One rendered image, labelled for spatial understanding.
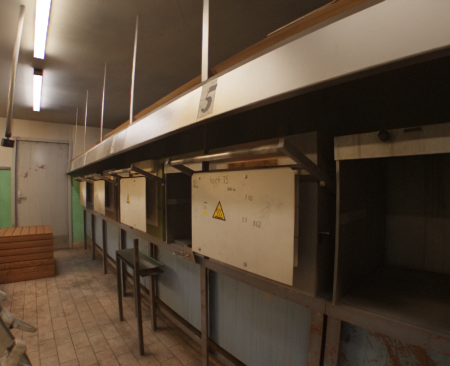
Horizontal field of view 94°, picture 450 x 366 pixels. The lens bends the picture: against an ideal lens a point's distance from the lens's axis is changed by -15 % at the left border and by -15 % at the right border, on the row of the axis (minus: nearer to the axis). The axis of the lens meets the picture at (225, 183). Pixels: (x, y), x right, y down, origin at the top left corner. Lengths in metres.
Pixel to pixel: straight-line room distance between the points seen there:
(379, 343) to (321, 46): 0.93
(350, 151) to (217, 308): 1.15
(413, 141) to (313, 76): 0.35
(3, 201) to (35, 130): 1.42
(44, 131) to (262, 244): 5.07
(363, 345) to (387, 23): 0.97
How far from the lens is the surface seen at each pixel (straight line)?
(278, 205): 0.86
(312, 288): 1.00
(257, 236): 0.94
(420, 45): 0.56
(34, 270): 4.03
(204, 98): 0.93
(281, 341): 1.28
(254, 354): 1.46
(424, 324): 0.95
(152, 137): 1.26
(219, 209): 1.09
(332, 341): 1.05
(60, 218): 5.55
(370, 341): 1.05
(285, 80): 0.67
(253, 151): 0.79
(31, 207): 5.52
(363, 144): 0.84
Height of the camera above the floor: 1.27
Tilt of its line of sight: 1 degrees up
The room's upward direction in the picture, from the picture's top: straight up
